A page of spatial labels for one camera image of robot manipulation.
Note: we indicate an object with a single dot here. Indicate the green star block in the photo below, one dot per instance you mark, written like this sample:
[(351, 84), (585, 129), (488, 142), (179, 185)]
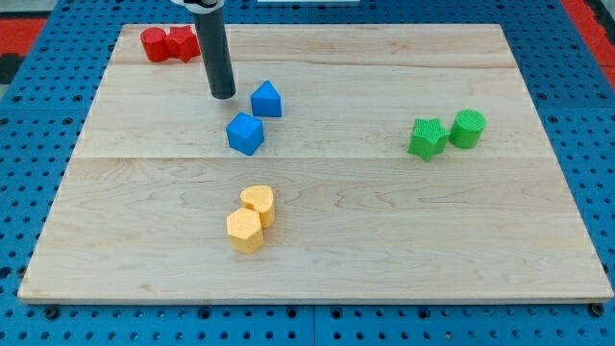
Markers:
[(427, 139)]

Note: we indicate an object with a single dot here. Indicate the red star block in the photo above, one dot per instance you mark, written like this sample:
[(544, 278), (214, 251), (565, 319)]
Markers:
[(182, 43)]

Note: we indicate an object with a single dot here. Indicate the yellow heart block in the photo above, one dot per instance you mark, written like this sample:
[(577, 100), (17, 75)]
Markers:
[(261, 199)]

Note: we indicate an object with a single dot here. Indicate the blue cube block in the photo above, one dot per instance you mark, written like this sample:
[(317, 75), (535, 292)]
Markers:
[(245, 133)]

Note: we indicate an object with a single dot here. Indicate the yellow hexagon block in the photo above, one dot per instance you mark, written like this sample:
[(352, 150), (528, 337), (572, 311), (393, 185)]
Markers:
[(244, 230)]

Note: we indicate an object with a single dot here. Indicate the blue triangular prism block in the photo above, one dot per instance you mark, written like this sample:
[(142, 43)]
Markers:
[(266, 101)]

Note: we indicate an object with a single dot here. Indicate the light wooden board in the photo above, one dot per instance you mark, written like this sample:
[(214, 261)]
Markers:
[(140, 215)]

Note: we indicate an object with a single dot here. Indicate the green cylinder block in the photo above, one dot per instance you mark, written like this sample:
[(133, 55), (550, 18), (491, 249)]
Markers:
[(467, 128)]

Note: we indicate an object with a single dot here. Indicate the dark grey cylindrical robot stylus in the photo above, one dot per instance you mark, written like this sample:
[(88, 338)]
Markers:
[(211, 33)]

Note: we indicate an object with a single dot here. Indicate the red cylinder block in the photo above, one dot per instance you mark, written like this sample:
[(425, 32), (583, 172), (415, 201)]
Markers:
[(153, 42)]

